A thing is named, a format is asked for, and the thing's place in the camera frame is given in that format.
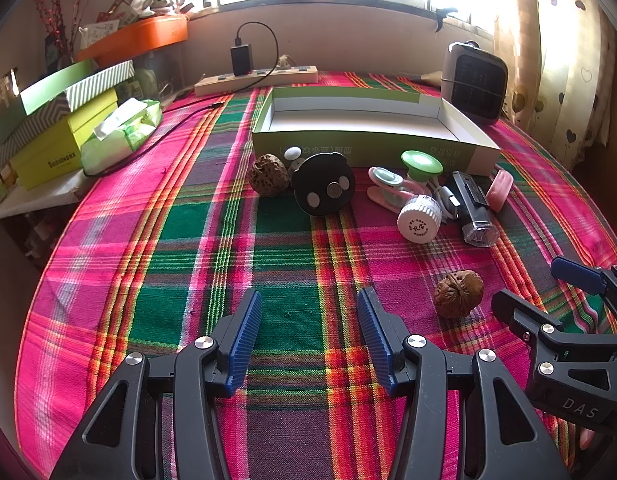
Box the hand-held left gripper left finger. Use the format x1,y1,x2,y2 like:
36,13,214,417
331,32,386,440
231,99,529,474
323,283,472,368
48,289,264,480

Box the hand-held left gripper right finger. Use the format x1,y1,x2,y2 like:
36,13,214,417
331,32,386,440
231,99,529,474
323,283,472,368
357,287,572,480

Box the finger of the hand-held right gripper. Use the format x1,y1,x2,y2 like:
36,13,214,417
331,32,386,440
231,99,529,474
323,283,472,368
491,290,617,392
550,256,617,333

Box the light brown wrinkled walnut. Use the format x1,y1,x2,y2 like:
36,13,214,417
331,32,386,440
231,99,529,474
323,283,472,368
433,270,485,319

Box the black flashlight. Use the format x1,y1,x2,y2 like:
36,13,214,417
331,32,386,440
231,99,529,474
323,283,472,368
447,171,499,247

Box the pink case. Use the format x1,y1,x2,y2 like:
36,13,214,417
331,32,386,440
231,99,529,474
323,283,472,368
489,170,513,212

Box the clear jar with white cap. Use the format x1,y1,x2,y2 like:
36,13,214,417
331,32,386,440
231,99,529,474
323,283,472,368
397,194,443,245

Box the white cable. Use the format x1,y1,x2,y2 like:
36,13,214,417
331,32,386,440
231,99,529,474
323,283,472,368
431,185,462,223

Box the pink clip-on lens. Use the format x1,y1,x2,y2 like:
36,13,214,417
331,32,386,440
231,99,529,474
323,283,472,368
366,166,424,208

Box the dark pitted walnut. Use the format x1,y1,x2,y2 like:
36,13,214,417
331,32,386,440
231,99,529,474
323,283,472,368
247,155,292,196

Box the black round disc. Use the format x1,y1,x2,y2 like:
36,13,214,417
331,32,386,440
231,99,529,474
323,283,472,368
290,154,355,218

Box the green cardboard box tray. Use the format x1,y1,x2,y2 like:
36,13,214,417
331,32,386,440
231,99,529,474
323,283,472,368
251,86,502,177

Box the heart print curtain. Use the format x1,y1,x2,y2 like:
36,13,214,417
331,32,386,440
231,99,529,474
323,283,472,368
493,0,614,166

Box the grey space heater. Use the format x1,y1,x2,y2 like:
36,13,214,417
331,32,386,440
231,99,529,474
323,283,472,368
441,40,509,126

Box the green tissue pack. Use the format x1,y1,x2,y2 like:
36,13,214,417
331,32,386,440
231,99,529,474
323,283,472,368
81,98,164,177

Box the white side table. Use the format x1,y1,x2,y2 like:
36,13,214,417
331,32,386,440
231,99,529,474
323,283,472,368
0,167,96,221

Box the beige power strip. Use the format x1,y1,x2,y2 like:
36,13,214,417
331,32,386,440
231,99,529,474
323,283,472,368
194,65,319,97

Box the lime green box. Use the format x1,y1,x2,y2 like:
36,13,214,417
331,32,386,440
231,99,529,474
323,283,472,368
9,89,120,191

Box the green striped box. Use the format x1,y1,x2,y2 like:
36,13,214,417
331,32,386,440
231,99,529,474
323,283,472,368
66,60,135,111

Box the green flat box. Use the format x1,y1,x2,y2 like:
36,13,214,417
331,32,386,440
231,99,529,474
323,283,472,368
19,59,99,116

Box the orange box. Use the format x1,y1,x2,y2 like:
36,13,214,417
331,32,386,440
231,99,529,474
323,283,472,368
76,15,189,67

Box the white plastic bag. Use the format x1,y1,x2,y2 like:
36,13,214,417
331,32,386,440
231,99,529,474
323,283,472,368
138,0,189,18

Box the red berry branches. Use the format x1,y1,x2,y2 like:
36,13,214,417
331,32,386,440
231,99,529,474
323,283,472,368
31,0,109,56

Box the black charger with cable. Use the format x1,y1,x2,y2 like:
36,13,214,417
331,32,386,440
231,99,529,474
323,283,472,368
83,21,280,178

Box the black window handle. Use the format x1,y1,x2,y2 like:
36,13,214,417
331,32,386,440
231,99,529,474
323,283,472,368
436,7,462,31

